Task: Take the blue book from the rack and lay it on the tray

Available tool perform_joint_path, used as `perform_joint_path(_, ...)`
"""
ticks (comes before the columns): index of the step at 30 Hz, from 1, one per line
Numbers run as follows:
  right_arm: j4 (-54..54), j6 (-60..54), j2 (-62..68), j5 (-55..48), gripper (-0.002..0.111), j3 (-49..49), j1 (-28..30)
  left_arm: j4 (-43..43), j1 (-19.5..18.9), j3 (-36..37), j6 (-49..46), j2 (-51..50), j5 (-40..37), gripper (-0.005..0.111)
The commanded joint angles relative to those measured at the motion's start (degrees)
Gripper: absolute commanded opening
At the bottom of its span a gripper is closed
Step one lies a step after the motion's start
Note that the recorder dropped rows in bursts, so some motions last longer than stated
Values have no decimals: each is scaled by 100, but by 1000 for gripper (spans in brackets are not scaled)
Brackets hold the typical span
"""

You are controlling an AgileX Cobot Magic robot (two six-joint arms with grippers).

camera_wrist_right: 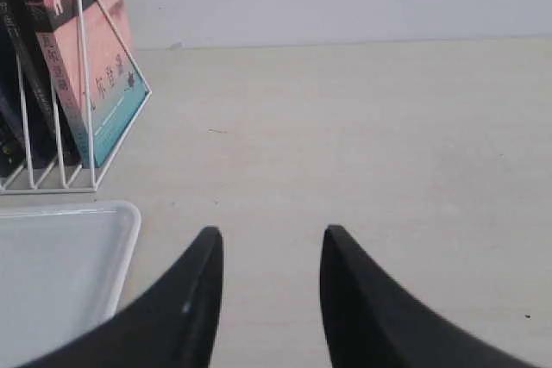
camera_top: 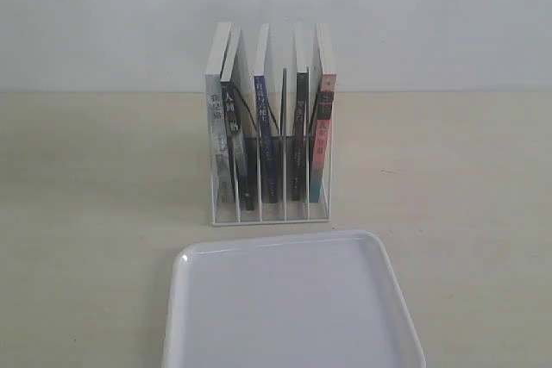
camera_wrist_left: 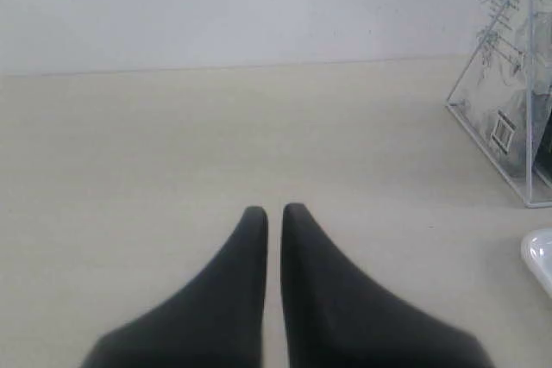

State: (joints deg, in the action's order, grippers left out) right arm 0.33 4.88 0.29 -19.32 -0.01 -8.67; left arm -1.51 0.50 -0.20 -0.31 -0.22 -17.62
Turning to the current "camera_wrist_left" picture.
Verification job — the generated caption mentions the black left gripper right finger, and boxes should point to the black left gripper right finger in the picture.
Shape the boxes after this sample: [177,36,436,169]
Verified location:
[280,203,493,367]

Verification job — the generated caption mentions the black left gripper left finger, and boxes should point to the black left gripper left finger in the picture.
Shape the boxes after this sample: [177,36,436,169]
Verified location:
[82,206,268,367]

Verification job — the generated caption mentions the grey white book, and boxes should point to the grey white book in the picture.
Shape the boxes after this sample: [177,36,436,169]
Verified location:
[450,0,552,190]

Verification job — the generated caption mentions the white plastic tray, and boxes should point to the white plastic tray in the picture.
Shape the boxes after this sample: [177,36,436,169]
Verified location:
[520,228,552,296]

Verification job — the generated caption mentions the white wire book rack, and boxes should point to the white wire book rack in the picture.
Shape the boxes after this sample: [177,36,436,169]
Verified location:
[445,0,552,209]

